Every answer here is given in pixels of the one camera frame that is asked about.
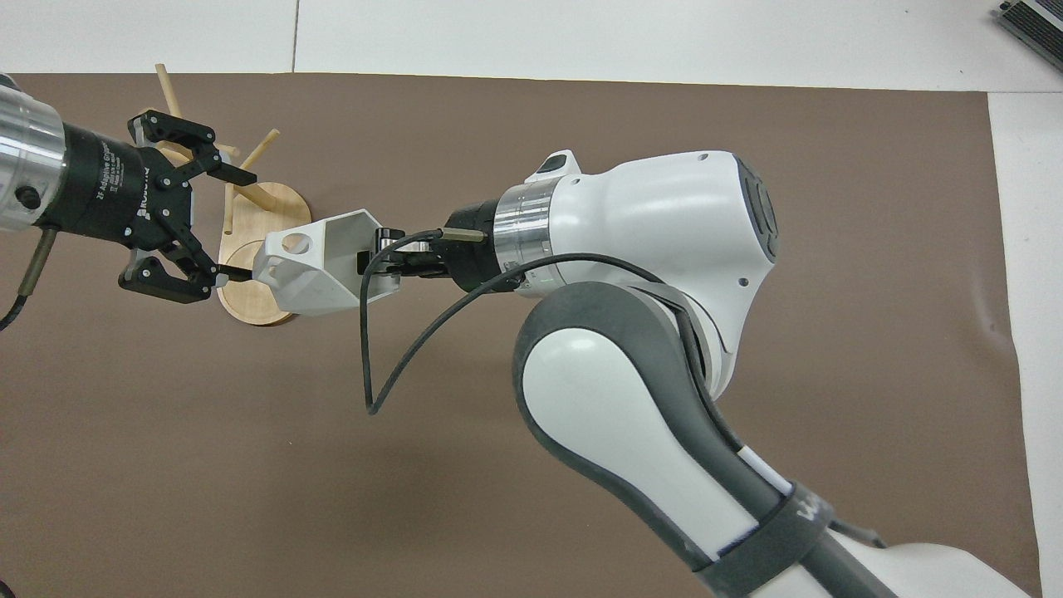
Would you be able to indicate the wooden cup rack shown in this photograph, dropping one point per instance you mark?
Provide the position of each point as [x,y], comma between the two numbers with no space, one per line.
[257,208]

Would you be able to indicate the white angular cup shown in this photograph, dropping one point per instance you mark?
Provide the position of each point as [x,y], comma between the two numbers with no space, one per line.
[320,266]

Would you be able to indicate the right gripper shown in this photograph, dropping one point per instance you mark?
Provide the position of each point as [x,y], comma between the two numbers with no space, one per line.
[473,257]

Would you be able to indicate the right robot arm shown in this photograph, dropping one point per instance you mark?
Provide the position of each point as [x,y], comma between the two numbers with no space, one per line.
[656,224]

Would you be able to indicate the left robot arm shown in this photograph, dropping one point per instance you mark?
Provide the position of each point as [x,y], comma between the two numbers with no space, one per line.
[25,149]

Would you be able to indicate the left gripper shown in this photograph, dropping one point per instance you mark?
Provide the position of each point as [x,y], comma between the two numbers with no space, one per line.
[108,191]

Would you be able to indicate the grey ribbed metal box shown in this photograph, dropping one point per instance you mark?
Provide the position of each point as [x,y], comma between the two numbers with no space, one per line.
[1034,21]

